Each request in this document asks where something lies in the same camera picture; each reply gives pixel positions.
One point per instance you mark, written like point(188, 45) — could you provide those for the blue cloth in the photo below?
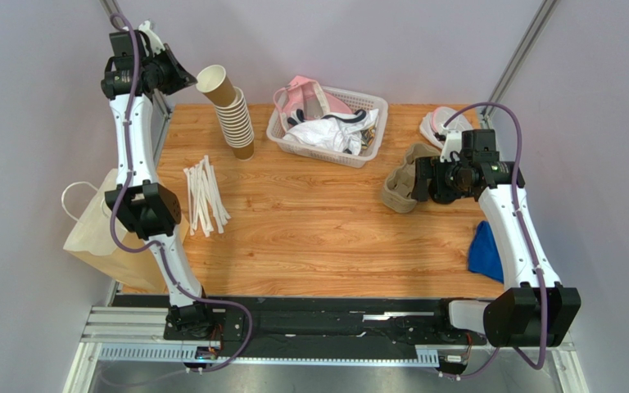
point(483, 255)

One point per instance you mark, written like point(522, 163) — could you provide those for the pile of wrapped straws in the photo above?
point(206, 211)

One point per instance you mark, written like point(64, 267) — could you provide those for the stack of paper cups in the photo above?
point(236, 126)

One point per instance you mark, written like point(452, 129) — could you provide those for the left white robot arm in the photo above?
point(146, 208)

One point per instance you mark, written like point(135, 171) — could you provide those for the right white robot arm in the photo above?
point(536, 309)

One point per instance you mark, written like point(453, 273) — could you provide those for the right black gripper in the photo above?
point(423, 179)

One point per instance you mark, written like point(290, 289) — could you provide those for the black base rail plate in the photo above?
point(317, 328)

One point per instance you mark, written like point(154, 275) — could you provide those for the stack of pulp cup carriers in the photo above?
point(398, 185)

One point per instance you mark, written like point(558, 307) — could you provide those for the brown paper coffee cup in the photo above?
point(214, 83)

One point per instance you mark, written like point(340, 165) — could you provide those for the pink plastic bag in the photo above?
point(306, 95)

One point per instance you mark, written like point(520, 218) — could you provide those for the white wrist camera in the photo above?
point(156, 43)
point(451, 146)

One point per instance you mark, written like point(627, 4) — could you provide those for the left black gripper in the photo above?
point(182, 76)

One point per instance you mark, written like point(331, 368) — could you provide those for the white plastic basket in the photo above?
point(355, 101)

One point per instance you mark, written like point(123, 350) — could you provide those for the paper bag with handles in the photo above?
point(90, 240)

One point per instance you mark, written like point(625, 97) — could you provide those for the white crumpled plastic bag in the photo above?
point(350, 134)

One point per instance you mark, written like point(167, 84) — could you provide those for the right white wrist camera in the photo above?
point(451, 146)

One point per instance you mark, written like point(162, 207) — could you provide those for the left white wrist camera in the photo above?
point(156, 43)

